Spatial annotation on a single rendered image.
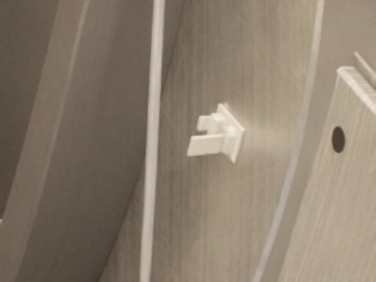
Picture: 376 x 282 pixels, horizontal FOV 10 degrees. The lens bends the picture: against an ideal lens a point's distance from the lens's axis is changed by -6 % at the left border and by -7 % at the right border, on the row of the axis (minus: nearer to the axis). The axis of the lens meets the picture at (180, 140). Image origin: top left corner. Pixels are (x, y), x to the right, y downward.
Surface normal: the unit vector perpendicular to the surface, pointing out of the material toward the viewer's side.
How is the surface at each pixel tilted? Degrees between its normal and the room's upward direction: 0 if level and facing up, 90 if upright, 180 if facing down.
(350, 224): 90
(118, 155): 121
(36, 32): 66
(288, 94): 90
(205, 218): 90
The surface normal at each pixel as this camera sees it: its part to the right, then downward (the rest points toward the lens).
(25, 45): 0.44, -0.32
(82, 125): 0.41, 0.56
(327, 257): -0.88, 0.04
